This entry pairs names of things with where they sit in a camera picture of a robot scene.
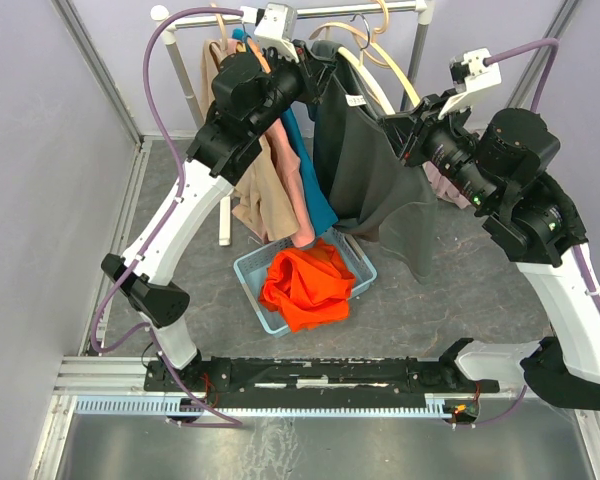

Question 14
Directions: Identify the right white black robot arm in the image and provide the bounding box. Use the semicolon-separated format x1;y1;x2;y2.
380;95;600;411

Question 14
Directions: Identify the mauve clothes pile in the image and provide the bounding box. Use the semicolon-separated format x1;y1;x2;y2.
422;129;486;210

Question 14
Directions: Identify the metal clothes rack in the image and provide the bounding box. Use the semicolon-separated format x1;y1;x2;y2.
149;0;437;247

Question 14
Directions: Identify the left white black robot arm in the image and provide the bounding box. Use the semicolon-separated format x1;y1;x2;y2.
101;40;336;390

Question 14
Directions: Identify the blue t shirt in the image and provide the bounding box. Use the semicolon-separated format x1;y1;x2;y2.
229;27;339;236

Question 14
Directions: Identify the dark grey t shirt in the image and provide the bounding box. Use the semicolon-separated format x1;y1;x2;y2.
309;40;437;283

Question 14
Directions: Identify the pink t shirt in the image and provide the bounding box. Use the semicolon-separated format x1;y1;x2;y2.
227;39;316;249

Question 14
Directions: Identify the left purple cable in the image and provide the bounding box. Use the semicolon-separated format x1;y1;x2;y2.
89;6;261;429

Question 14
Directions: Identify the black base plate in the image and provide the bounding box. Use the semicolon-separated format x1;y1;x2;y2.
144;340;501;407

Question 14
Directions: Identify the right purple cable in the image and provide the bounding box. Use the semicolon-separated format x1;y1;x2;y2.
472;38;600;429

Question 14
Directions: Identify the white hanger of grey shirt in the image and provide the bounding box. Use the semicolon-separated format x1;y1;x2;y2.
338;13;395;115

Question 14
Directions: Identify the light blue plastic basket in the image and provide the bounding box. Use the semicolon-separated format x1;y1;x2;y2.
234;228;377;337

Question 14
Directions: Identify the purple cable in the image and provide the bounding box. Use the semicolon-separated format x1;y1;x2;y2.
472;38;600;429
89;6;261;429

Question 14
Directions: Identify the orange t shirt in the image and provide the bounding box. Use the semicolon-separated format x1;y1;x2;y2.
259;238;356;333

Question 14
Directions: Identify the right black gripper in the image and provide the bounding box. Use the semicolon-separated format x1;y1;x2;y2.
377;88;500;212

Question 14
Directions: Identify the light blue cable duct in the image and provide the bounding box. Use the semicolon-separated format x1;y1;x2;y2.
74;395;451;420

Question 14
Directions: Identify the beige plastic hanger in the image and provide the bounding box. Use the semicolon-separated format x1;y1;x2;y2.
309;0;420;106

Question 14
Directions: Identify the beige t shirt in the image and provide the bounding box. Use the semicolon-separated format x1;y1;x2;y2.
199;40;299;243

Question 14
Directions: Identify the yellow hanger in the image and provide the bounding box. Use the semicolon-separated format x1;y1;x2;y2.
232;23;271;74

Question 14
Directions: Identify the beige hanger of beige shirt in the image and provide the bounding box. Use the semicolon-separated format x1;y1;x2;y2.
214;13;229;52

